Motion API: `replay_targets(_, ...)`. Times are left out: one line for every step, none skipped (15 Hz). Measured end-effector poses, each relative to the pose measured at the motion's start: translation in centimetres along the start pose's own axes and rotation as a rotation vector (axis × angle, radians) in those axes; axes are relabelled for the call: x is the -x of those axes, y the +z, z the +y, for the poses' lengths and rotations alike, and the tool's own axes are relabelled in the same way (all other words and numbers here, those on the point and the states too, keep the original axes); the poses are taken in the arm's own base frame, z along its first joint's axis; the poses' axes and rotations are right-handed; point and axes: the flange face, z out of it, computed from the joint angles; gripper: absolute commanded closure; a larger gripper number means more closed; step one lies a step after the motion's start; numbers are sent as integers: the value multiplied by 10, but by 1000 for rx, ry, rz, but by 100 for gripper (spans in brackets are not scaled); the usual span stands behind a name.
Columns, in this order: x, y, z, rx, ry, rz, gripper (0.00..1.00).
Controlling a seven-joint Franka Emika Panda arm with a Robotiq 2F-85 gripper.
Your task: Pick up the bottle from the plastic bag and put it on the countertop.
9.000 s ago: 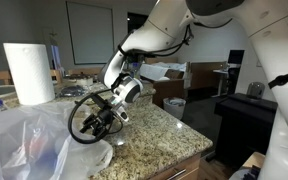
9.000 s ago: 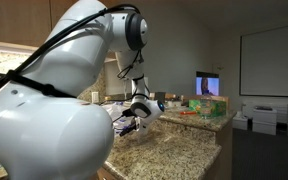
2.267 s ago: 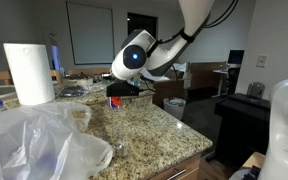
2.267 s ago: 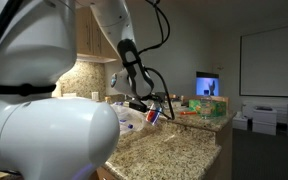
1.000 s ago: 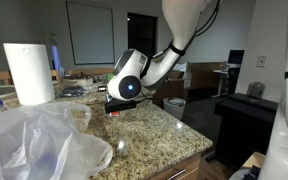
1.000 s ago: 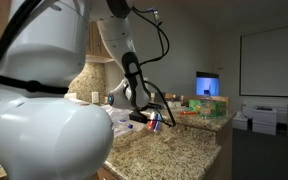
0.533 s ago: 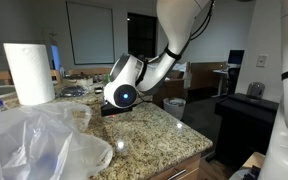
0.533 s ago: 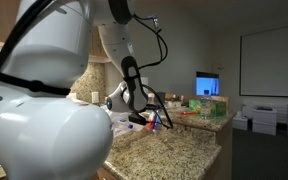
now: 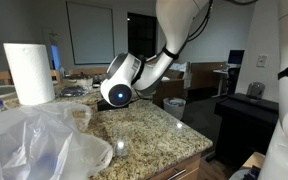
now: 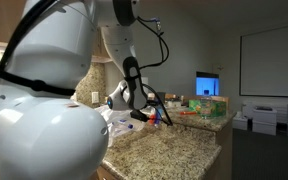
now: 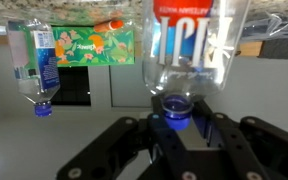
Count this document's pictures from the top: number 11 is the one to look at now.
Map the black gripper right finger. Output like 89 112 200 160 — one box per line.
192 98 288 180

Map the grey cushion wooden chair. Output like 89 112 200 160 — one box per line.
235 38 288 60

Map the orange marker pen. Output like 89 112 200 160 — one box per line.
93 19 125 33

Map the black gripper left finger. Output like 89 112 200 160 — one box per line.
56 95 198 180

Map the black item in clear bag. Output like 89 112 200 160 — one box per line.
240 12 288 41

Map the Fiji water bottle blue cap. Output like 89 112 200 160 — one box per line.
6 19 62 118
141 0 252 132

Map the green floral tissue box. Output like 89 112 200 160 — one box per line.
52 25 136 68

